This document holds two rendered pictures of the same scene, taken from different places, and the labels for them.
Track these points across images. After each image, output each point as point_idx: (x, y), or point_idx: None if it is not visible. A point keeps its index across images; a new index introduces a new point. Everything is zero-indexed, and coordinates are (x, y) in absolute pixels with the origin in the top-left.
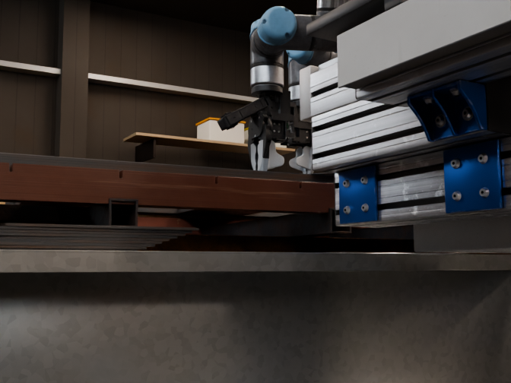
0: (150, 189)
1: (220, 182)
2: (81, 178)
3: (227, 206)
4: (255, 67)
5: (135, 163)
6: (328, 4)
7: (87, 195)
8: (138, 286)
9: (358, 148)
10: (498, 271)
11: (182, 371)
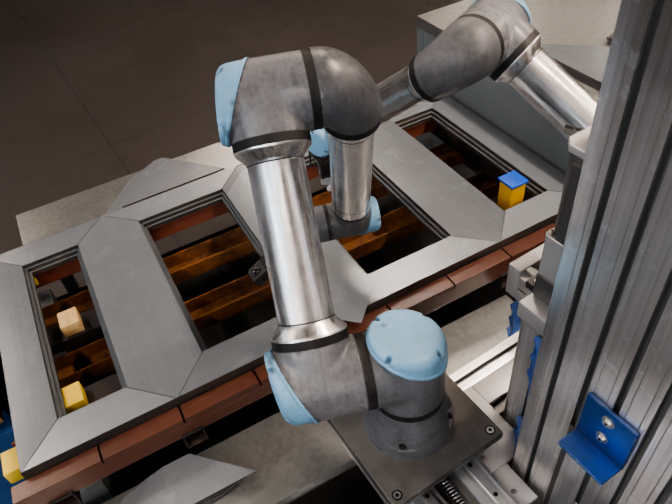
0: (210, 415)
1: (263, 383)
2: (157, 438)
3: (272, 391)
4: None
5: (192, 391)
6: (344, 217)
7: (165, 442)
8: None
9: (368, 477)
10: None
11: None
